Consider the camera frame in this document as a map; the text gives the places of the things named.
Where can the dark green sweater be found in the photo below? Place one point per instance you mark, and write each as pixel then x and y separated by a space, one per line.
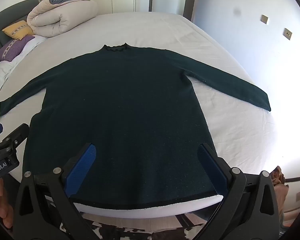
pixel 120 105

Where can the brown cloth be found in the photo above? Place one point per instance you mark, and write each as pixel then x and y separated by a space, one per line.
pixel 277 177

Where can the purple patterned pillow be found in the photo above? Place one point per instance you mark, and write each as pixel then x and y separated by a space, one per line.
pixel 12 47

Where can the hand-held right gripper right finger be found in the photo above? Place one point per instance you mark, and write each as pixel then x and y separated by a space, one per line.
pixel 212 170

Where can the brown door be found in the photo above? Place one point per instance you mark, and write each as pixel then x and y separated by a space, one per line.
pixel 190 2

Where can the white bed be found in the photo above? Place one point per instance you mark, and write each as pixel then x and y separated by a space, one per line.
pixel 215 55

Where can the cowhide rug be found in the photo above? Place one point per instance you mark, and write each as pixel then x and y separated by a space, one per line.
pixel 130 232

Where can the beige folded duvet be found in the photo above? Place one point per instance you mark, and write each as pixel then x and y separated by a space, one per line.
pixel 60 20

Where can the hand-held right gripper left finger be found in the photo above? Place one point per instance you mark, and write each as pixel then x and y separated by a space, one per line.
pixel 83 170

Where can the yellow patterned pillow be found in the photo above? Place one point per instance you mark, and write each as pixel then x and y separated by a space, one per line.
pixel 17 30

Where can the light grey crumpled sheet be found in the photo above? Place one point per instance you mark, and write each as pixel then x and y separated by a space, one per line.
pixel 0 80

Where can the grey padded headboard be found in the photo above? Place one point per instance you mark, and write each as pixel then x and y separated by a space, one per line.
pixel 5 17

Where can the person's left hand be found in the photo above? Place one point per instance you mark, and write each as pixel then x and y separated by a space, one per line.
pixel 3 205

